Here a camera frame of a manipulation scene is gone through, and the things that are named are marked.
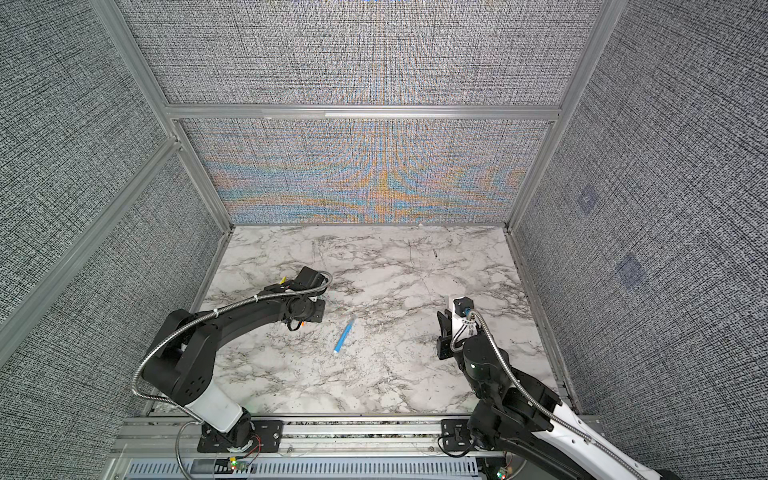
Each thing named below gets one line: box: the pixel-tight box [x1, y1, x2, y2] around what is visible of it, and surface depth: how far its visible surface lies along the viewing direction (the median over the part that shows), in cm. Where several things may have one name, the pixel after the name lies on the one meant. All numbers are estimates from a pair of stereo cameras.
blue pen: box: [334, 319, 355, 353], surface depth 92 cm
